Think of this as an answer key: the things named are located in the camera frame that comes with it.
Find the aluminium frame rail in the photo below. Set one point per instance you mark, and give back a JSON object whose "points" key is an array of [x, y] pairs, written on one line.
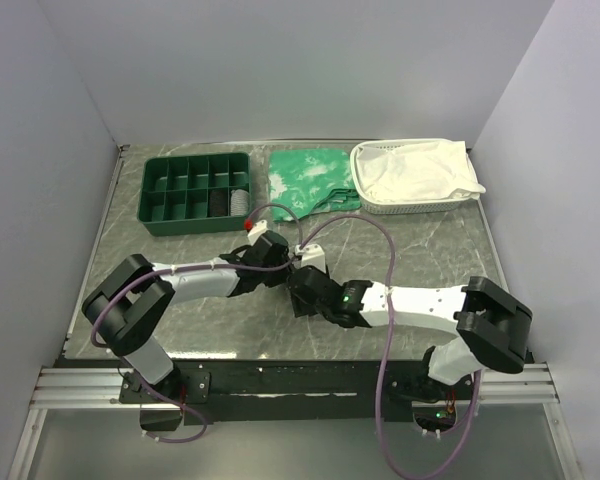
{"points": [[77, 389]]}

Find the white cloth in basket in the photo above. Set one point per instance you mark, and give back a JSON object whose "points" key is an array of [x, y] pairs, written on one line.
{"points": [[420, 170]]}

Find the white plastic basket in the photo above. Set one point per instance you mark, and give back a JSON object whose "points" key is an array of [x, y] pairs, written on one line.
{"points": [[410, 202]]}

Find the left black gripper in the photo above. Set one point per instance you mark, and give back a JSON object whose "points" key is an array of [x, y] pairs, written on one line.
{"points": [[279, 279]]}

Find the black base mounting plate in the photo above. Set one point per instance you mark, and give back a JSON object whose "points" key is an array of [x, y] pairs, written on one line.
{"points": [[235, 391]]}

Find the green white patterned underwear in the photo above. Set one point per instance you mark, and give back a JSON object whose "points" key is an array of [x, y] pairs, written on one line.
{"points": [[312, 181]]}

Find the rolled grey striped underwear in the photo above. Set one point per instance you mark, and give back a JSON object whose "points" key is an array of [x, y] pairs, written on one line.
{"points": [[239, 202]]}

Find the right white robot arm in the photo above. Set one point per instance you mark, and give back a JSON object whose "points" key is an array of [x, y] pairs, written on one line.
{"points": [[488, 326]]}

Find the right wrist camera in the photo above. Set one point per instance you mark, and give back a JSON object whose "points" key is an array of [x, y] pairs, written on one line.
{"points": [[311, 255]]}

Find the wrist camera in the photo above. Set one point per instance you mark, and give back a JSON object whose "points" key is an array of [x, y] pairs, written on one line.
{"points": [[255, 229], [311, 255]]}

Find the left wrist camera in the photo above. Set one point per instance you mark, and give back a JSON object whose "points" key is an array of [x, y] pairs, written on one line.
{"points": [[255, 229]]}

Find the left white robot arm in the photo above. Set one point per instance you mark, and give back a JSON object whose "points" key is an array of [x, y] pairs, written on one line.
{"points": [[126, 307]]}

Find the rolled black underwear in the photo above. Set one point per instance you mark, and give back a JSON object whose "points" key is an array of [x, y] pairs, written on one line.
{"points": [[218, 203]]}

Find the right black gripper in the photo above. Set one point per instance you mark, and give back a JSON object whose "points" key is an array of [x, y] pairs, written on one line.
{"points": [[301, 308]]}

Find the green compartment organizer tray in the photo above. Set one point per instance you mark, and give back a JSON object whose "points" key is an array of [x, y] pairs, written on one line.
{"points": [[174, 192]]}

